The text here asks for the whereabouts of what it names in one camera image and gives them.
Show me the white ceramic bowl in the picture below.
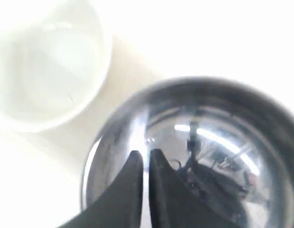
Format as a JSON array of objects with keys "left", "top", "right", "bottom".
[{"left": 0, "top": 0, "right": 112, "bottom": 133}]

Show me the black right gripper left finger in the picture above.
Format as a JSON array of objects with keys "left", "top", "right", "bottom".
[{"left": 61, "top": 151, "right": 143, "bottom": 228}]

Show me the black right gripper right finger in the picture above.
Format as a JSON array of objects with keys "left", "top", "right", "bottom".
[{"left": 149, "top": 149, "right": 235, "bottom": 228}]

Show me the ribbed stainless steel bowl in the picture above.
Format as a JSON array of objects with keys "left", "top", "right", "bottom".
[{"left": 80, "top": 78, "right": 294, "bottom": 228}]

